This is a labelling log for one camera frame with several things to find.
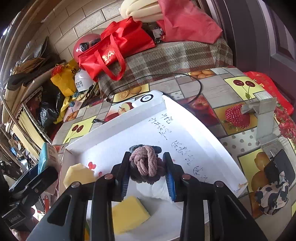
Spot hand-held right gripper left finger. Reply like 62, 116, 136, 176
26, 152, 131, 241

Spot red tote bag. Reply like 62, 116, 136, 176
78, 17, 156, 82

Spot plaid blanket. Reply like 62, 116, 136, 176
97, 37, 233, 99

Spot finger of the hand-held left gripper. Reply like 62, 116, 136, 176
9, 166, 59, 200

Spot black plastic bag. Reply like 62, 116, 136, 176
38, 91, 62, 127

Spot cream foam rolls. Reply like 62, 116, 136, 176
119, 0, 165, 24

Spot pale yellow sponge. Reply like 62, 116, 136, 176
63, 163, 97, 189

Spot grey metal stand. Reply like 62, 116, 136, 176
241, 97, 278, 144

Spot brown cardboard pile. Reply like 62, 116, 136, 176
5, 38, 66, 102

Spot cow-print scrunchie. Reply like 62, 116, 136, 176
254, 172, 290, 215

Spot pink-red fabric bag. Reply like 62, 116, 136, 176
156, 0, 223, 45

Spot red printed bag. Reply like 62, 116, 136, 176
245, 71, 296, 144

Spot white helmet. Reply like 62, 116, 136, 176
74, 69, 93, 92

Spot red helmet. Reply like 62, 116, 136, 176
73, 33, 102, 63

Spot white cardboard tray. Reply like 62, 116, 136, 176
59, 95, 248, 241

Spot black phone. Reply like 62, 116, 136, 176
264, 149, 290, 184

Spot fruit-printed tablecloth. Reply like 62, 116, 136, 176
51, 67, 296, 219

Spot dark purple door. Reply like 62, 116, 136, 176
196, 0, 296, 102

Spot yellow rectangular sponge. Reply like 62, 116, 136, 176
112, 196, 151, 235

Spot teal and white box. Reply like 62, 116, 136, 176
38, 142, 62, 175

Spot yellow plastic bag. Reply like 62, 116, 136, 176
50, 58, 80, 123

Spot grey-blue hair scrunchie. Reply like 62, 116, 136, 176
128, 144, 162, 156

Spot black cable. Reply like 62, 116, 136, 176
107, 73, 204, 105

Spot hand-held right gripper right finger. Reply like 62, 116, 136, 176
162, 152, 269, 241

